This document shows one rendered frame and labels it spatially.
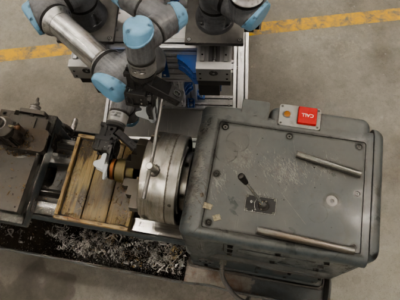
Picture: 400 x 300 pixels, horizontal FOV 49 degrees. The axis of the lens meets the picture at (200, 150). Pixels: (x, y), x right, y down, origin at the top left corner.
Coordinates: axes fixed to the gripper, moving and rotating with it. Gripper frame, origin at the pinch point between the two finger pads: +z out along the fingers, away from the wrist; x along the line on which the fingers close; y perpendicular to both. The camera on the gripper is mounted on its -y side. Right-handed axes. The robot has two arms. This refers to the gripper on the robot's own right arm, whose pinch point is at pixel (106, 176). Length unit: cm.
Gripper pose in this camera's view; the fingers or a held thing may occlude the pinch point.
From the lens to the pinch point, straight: 160.6
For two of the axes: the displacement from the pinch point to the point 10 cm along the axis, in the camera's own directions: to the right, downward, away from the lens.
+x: -0.5, -3.7, -9.3
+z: -2.0, 9.1, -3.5
